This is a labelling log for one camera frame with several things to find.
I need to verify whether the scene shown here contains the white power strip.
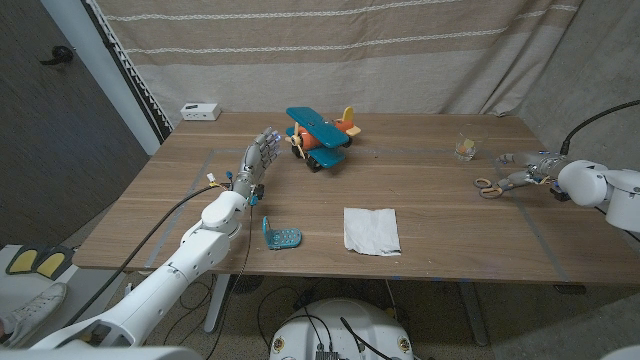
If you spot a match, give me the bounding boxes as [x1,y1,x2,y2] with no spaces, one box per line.
[179,102,222,122]

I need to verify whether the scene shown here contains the teal and orange toy airplane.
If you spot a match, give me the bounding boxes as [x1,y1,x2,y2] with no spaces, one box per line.
[284,105,362,174]

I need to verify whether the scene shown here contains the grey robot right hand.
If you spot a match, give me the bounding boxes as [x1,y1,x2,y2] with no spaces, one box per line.
[496,151,569,190]

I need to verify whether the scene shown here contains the beige striped curtain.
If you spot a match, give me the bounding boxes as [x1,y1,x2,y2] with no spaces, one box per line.
[82,0,584,144]

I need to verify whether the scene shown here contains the black door handle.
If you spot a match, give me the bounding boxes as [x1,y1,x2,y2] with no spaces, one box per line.
[39,44,75,66]

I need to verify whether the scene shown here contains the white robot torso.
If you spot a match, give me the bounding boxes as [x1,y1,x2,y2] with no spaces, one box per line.
[268,297,415,360]

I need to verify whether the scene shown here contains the white sneaker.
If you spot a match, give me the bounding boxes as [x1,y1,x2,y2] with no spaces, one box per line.
[0,282,68,349]

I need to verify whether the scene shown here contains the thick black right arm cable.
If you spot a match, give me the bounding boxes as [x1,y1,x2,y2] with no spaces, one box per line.
[559,99,640,156]

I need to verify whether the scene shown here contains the white tissue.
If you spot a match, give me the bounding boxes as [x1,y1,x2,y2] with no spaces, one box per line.
[342,206,403,257]

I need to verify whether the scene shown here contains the scissors with tan handles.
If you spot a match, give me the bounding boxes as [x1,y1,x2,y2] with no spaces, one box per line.
[473,177,514,200]

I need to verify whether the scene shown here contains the yellow and black foot pedal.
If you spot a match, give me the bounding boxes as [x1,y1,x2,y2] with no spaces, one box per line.
[4,243,41,276]
[37,245,75,281]

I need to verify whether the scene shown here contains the clear drinking glass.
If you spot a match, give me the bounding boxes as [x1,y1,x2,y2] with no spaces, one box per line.
[453,123,489,162]

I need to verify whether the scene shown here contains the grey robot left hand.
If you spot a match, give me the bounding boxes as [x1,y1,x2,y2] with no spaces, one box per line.
[231,126,282,207]

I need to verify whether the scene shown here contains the white door frame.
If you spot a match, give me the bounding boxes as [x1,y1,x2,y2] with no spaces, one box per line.
[39,0,164,156]

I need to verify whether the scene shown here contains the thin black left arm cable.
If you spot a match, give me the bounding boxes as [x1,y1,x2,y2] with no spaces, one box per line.
[202,204,254,360]

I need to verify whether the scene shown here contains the dark wooden door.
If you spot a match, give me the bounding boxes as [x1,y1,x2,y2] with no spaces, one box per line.
[0,0,151,249]

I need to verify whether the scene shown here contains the teal toy flip phone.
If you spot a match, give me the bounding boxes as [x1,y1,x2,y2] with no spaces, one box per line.
[261,215,303,251]

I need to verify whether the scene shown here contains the white table leg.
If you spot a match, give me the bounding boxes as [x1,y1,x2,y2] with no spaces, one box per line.
[203,273,232,334]

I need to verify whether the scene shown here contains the grey table leg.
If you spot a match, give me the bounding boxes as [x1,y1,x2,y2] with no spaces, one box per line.
[457,282,489,347]

